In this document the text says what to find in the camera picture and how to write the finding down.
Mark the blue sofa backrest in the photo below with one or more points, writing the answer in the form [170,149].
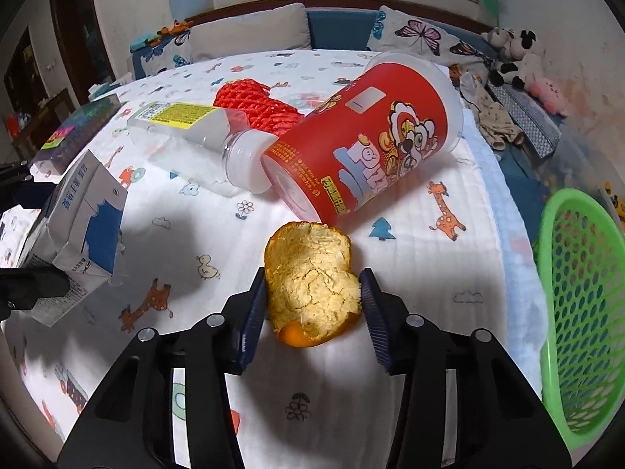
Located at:
[342,29]

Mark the pink plush toy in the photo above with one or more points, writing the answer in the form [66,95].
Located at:
[549,95]

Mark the teal toy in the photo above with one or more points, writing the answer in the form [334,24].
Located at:
[144,43]

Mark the large butterfly print pillow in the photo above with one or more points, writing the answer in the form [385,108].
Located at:
[415,34]

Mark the orange peel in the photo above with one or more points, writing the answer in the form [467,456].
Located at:
[307,273]

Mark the red plastic jar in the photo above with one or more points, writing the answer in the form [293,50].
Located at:
[361,132]

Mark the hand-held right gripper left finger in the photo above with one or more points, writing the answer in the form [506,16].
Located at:
[254,322]

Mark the printed beige garment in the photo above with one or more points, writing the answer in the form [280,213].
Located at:
[493,112]

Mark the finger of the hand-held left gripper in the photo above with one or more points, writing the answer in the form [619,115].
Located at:
[29,286]
[14,171]

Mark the orange toy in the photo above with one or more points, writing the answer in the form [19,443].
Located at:
[173,27]

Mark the yellow toy vehicle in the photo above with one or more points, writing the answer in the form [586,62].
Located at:
[615,198]

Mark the white and blue milk carton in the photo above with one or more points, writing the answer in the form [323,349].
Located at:
[83,224]

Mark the dark wooden door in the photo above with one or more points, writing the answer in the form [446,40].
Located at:
[78,34]

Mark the beige pillow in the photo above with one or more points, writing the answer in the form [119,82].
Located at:
[249,32]

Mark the small butterfly print pillow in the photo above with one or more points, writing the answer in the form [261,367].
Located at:
[161,56]

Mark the green plastic basket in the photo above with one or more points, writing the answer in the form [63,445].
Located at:
[586,303]

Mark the white cartoon printed tablecloth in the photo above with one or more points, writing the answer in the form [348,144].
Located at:
[195,234]

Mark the colourful flat box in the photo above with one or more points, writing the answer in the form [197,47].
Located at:
[78,127]

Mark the clear plastic bottle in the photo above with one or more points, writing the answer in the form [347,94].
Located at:
[185,151]

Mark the black and white plush cow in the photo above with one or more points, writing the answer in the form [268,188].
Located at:
[512,53]

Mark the grey patterned mat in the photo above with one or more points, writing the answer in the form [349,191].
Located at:
[530,117]

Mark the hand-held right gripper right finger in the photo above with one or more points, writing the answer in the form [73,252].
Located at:
[373,322]

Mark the red foam fruit net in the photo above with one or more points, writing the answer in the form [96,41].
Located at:
[259,107]

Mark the tissue box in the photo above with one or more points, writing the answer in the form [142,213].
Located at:
[101,90]

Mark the clear storage bin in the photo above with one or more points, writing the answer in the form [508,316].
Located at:
[581,166]

